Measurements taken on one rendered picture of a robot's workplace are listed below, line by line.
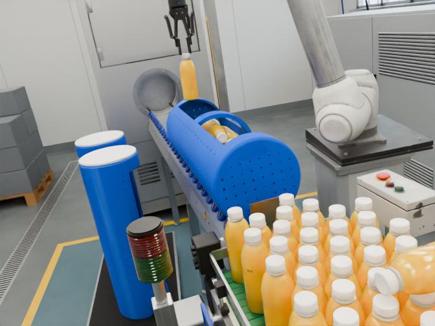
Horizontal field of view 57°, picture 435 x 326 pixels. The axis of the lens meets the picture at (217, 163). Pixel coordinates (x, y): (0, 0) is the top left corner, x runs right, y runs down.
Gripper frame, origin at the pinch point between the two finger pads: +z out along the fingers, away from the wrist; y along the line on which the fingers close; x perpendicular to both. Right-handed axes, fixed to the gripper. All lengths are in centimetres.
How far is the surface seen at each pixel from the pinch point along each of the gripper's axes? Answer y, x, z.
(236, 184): 6, 75, 39
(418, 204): -28, 109, 41
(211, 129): 1.8, 36.8, 30.6
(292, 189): -12, 75, 45
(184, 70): 2.0, 2.6, 9.9
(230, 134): -5.3, 36.1, 34.1
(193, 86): -0.9, 2.6, 17.6
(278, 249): 9, 111, 41
